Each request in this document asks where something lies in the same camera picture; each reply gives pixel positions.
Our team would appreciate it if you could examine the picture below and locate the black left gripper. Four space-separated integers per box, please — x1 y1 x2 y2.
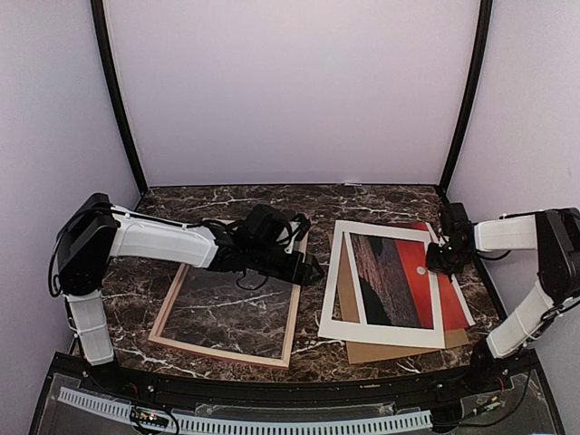
247 243 325 287

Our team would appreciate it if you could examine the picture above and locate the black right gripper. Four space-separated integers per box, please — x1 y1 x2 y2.
426 241 469 276

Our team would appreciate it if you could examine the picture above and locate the red and grey photo print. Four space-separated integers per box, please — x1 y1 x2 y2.
350 232 471 332

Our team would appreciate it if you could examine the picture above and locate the white mat board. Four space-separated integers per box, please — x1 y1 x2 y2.
318 220 445 349

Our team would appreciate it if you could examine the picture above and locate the brown cardboard backing board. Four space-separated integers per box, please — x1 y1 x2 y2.
326 233 468 365

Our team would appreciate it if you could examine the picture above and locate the clear acrylic sheet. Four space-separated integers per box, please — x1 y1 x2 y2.
160 266 295 362

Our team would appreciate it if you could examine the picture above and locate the light wooden picture frame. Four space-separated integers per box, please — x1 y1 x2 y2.
148 217 310 372

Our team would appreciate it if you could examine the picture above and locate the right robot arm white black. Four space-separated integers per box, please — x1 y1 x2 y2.
426 202 579 393

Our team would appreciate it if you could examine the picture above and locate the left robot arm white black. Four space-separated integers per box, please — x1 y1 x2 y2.
47 193 324 395

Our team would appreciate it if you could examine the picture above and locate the small circuit board with leds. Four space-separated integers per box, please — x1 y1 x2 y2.
130 407 169 430

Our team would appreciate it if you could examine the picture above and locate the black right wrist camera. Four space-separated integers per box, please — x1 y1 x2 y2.
439 202 472 237

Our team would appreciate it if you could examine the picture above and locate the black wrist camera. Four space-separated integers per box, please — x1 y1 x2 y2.
233 204 311 254
439 202 472 237

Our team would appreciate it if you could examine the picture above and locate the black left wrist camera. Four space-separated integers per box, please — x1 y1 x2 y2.
233 204 311 254

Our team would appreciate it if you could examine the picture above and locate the right connector board with wires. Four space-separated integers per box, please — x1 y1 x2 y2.
471 395 501 417

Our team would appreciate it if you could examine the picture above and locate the white slotted cable duct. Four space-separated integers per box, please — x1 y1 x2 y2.
56 387 432 434

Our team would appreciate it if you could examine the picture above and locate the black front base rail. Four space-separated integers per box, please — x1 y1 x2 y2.
50 353 536 409

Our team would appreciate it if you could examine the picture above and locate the black right enclosure post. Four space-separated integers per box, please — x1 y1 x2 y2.
437 0 494 202

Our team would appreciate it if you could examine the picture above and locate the black enclosure post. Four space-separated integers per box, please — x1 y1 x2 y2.
437 0 494 202
90 0 149 197

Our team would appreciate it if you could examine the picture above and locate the black left enclosure post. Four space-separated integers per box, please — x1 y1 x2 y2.
90 0 149 197

